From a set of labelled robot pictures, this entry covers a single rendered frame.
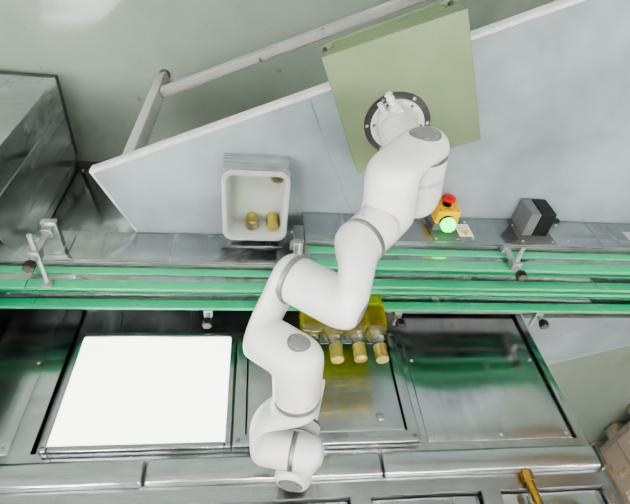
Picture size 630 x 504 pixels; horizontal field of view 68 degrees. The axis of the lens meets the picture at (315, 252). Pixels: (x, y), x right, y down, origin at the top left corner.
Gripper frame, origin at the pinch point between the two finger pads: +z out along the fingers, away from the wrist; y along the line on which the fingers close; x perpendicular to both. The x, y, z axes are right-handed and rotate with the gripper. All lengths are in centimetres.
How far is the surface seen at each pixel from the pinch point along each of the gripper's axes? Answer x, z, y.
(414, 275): -22.3, 34.1, 6.6
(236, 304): 25.5, 17.7, -3.8
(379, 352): -15.0, 8.1, 1.5
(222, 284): 29.5, 17.2, 3.5
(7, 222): 98, 25, 1
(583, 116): -55, 60, 51
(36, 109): 108, 62, 18
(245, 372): 18.1, 2.6, -12.5
